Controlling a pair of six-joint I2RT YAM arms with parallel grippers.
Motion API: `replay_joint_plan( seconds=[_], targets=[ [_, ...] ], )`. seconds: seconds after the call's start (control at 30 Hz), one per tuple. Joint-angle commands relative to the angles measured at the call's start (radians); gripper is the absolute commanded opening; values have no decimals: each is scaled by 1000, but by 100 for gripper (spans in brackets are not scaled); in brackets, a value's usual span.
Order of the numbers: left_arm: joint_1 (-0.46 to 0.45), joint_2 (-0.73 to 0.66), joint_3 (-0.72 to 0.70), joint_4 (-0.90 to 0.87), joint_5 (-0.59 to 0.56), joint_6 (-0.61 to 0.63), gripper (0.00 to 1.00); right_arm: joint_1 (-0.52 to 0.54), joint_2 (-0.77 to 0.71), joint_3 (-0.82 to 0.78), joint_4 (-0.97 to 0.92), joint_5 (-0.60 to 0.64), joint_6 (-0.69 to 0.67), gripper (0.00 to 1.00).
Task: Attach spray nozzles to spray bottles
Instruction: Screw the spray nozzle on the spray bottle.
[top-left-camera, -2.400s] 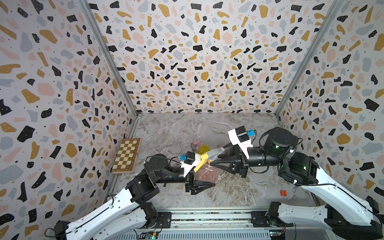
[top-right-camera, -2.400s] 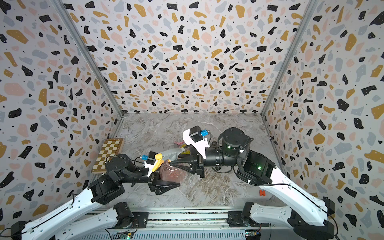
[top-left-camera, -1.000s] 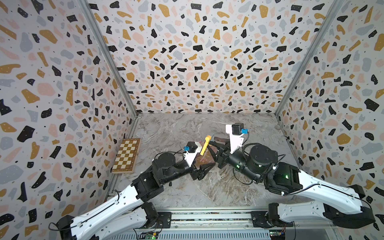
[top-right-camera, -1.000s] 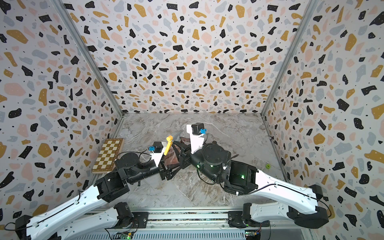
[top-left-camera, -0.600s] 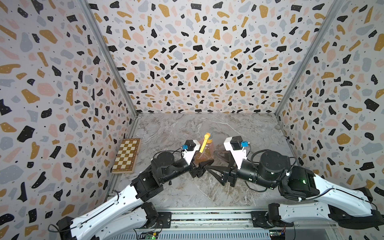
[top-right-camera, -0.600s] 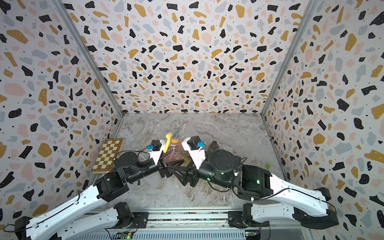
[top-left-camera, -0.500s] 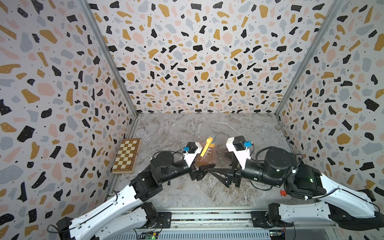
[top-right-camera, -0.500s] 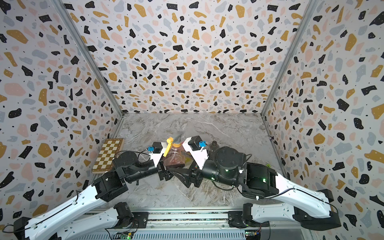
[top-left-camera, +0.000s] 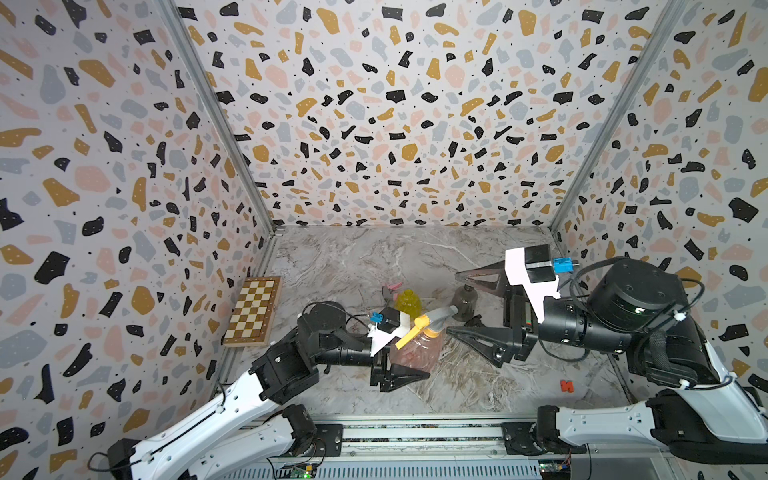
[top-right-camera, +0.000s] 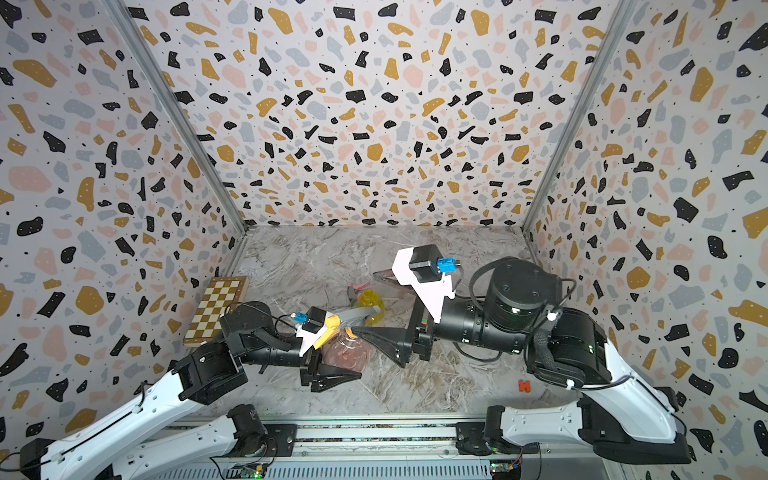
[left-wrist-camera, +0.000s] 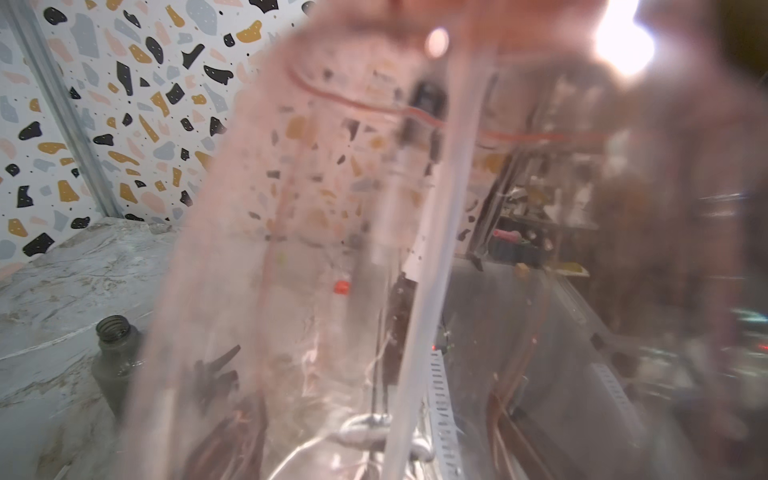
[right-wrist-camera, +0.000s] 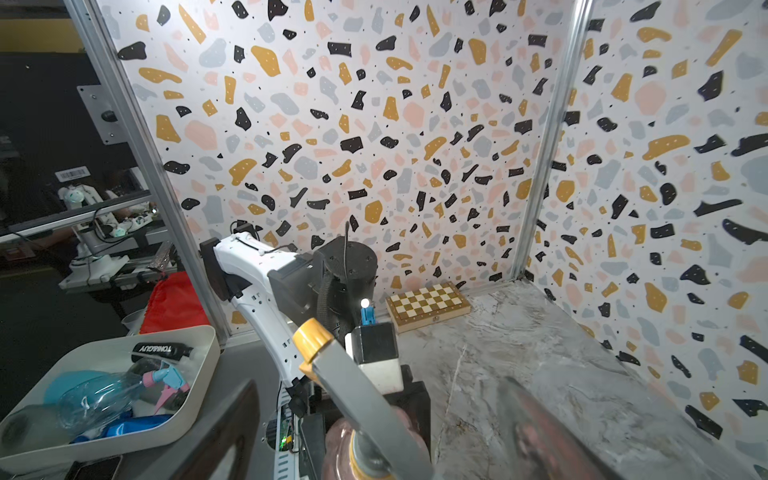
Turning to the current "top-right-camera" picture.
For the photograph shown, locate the pink transparent spray bottle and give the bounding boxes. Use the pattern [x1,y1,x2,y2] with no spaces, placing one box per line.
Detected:
[321,332,372,373]

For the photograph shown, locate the grey yellow spray nozzle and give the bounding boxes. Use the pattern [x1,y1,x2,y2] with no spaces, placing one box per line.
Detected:
[312,306,382,350]

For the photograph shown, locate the grey pink spray nozzle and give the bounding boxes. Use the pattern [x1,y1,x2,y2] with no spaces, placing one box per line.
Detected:
[347,282,370,300]

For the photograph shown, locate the yellow spray bottle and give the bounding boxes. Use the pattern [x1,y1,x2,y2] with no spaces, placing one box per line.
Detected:
[357,288,386,326]

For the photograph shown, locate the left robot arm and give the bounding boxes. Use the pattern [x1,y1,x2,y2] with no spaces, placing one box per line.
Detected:
[17,301,381,479]

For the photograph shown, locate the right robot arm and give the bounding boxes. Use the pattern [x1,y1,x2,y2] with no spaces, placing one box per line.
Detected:
[352,257,692,465]

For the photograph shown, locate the wooden chess board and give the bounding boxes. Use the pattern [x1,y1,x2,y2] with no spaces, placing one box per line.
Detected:
[183,276,249,348]

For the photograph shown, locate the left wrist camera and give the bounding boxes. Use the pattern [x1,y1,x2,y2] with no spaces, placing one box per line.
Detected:
[291,307,341,356]

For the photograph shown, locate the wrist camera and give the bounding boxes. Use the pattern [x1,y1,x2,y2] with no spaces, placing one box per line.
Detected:
[391,244,464,324]
[291,307,341,356]

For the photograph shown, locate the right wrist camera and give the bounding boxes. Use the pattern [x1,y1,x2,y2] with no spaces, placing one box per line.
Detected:
[391,244,464,324]

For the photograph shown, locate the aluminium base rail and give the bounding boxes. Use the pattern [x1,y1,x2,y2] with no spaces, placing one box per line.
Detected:
[169,414,608,479]

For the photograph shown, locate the aluminium frame post left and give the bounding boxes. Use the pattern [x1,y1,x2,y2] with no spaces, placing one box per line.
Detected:
[101,0,247,235]

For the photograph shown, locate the aluminium frame post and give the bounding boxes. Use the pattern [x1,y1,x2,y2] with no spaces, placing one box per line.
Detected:
[521,0,637,234]
[101,0,247,235]

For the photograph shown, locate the aluminium frame post right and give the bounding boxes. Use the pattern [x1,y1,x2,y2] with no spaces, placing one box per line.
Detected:
[521,0,637,234]

